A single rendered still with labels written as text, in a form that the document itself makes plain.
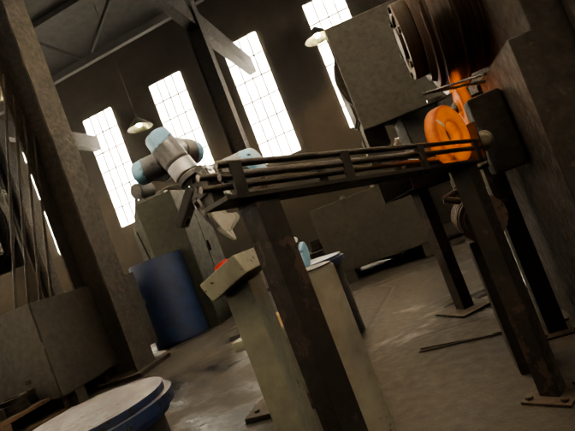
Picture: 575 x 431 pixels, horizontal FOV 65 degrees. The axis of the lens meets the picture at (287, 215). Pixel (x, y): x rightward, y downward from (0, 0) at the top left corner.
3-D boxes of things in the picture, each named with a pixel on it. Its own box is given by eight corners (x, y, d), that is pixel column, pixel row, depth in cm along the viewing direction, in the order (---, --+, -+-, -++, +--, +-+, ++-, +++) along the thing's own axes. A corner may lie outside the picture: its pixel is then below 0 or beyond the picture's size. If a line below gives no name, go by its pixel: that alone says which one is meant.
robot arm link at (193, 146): (171, 150, 140) (151, 148, 130) (201, 135, 137) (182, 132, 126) (180, 173, 140) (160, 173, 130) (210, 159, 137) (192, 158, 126)
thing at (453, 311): (460, 298, 228) (407, 167, 230) (499, 299, 203) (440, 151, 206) (429, 315, 221) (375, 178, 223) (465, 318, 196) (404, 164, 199)
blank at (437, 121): (472, 171, 115) (461, 175, 118) (471, 122, 122) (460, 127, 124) (434, 144, 107) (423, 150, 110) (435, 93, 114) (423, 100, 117)
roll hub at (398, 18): (423, 75, 178) (397, 6, 173) (433, 73, 151) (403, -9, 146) (409, 81, 179) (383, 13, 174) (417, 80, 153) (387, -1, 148)
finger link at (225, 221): (243, 228, 115) (221, 202, 116) (227, 244, 117) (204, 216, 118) (247, 227, 118) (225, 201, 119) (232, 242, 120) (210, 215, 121)
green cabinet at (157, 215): (183, 336, 479) (134, 205, 485) (210, 318, 546) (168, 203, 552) (222, 323, 466) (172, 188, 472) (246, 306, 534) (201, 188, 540)
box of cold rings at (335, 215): (436, 240, 470) (408, 170, 473) (449, 249, 389) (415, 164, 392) (344, 274, 490) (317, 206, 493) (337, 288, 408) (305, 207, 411)
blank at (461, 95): (471, 93, 148) (461, 97, 149) (482, 132, 156) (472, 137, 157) (457, 79, 161) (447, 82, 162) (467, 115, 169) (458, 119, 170)
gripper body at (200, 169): (224, 197, 115) (195, 162, 117) (201, 219, 117) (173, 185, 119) (235, 197, 123) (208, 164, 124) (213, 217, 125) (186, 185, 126)
